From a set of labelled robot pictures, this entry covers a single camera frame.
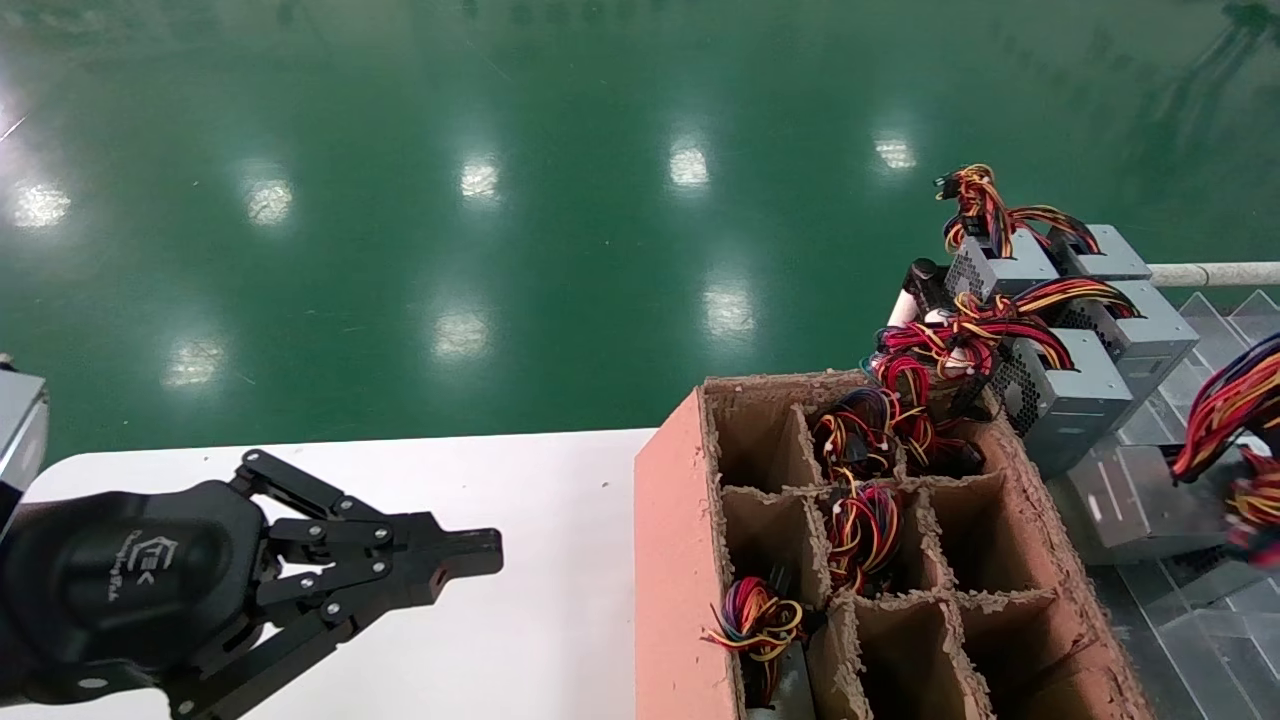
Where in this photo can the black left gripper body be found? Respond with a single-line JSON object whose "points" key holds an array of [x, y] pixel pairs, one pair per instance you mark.
{"points": [[130, 585]]}

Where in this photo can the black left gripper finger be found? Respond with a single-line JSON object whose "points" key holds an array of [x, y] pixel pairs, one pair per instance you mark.
{"points": [[420, 545], [350, 600]]}

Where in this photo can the brown cardboard divider box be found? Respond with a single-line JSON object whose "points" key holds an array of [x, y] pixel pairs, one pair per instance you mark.
{"points": [[670, 560]]}

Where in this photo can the clear acrylic stepped rack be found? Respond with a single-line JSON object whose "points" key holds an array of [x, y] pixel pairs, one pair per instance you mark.
{"points": [[1180, 640]]}

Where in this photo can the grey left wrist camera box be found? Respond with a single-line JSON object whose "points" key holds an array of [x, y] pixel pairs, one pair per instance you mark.
{"points": [[20, 430]]}

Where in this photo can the black and white post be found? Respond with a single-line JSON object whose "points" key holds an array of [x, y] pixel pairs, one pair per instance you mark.
{"points": [[920, 280]]}

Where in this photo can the white pipe rail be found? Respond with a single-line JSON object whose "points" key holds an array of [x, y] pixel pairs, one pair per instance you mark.
{"points": [[1220, 274]]}

